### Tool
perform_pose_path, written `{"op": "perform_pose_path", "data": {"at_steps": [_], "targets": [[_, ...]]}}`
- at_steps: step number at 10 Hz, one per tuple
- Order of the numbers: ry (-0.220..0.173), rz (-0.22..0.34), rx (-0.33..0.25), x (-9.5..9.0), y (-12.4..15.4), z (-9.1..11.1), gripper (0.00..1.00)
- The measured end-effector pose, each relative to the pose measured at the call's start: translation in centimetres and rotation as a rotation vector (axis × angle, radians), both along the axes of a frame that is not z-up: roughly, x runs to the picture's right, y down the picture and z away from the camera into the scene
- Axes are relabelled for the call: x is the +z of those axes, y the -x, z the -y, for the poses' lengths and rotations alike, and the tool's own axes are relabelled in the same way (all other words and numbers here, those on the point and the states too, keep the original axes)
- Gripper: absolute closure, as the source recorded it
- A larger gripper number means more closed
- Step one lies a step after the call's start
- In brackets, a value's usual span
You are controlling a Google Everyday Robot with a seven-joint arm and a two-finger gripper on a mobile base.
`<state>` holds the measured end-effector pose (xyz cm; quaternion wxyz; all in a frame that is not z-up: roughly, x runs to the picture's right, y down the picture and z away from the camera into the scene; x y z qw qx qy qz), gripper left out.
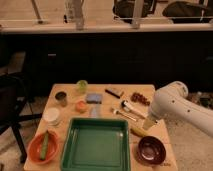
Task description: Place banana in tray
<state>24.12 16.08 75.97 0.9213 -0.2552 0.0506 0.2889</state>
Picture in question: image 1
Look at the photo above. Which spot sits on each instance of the green plastic tray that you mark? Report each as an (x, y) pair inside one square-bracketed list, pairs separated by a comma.
[(96, 145)]

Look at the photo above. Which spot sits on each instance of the green plastic cup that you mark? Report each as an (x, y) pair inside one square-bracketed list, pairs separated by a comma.
[(82, 86)]

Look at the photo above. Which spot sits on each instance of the orange bowl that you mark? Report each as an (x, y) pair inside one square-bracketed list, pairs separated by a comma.
[(34, 148)]

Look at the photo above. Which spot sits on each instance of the grey plastic scraper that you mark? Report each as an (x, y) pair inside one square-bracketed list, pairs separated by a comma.
[(95, 111)]

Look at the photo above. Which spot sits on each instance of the dark red bowl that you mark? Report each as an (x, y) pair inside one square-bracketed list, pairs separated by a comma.
[(151, 150)]

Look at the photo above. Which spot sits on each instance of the dark metal cup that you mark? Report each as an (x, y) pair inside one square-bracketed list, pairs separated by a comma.
[(61, 98)]

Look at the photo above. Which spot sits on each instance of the black office chair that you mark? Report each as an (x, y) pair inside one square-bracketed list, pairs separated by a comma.
[(10, 109)]

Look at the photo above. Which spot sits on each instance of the yellow banana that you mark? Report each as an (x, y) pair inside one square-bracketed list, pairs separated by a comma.
[(138, 131)]

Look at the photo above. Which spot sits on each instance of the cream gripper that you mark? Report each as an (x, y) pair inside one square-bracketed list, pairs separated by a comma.
[(149, 122)]

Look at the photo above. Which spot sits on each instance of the blue sponge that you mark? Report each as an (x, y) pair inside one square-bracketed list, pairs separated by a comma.
[(94, 98)]

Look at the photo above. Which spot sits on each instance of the small wooden brush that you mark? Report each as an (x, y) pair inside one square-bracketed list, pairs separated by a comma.
[(117, 112)]

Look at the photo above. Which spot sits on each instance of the white handled utensil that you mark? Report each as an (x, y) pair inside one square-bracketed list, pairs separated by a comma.
[(130, 108)]

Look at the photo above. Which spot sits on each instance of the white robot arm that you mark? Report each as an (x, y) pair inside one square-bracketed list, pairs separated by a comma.
[(171, 99)]

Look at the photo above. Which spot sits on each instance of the green cucumber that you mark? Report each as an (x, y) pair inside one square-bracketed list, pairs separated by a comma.
[(44, 146)]

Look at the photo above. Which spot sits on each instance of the wooden table board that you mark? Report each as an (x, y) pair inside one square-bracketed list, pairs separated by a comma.
[(108, 102)]

